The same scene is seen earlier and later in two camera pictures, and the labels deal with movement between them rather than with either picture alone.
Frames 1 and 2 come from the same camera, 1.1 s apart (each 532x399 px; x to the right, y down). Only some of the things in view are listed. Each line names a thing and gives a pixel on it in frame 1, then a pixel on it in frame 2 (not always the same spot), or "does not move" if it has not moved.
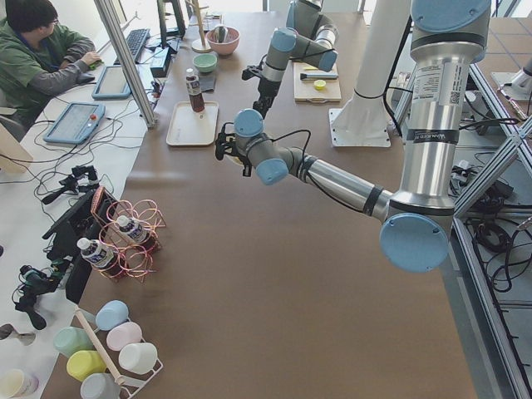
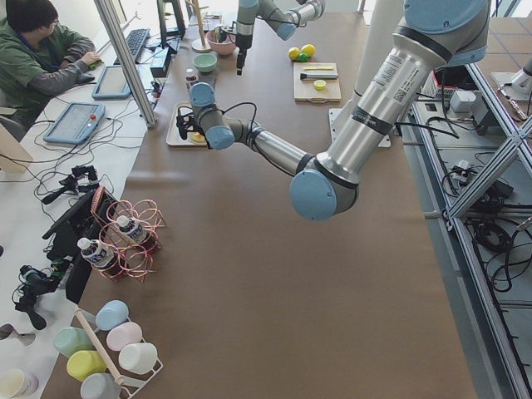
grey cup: x=100 y=386 does not move
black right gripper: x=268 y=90 -> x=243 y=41
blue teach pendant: x=112 y=84 does not move
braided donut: x=237 y=160 -> x=197 y=137
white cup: x=138 y=358 does not move
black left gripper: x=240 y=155 -> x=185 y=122
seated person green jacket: x=39 y=56 does not move
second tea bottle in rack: x=96 y=253 does not move
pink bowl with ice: x=229 y=46 does not move
